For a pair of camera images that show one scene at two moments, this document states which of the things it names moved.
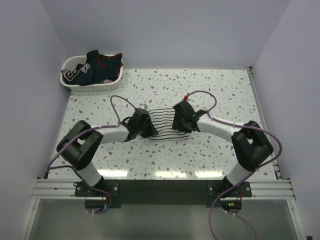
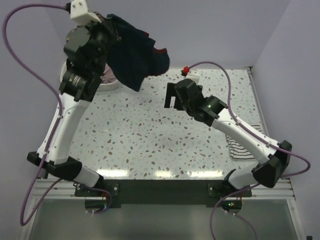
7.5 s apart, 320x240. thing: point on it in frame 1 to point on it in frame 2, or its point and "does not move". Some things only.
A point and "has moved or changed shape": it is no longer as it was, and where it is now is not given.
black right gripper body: [178, 123] to [182, 105]
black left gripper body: [144, 130] to [104, 34]
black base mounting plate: [165, 192] does not move
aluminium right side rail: [275, 162] does not move
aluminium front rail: [63, 189] does not move
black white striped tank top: [163, 120] has moved or changed shape
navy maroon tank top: [98, 68] has moved or changed shape
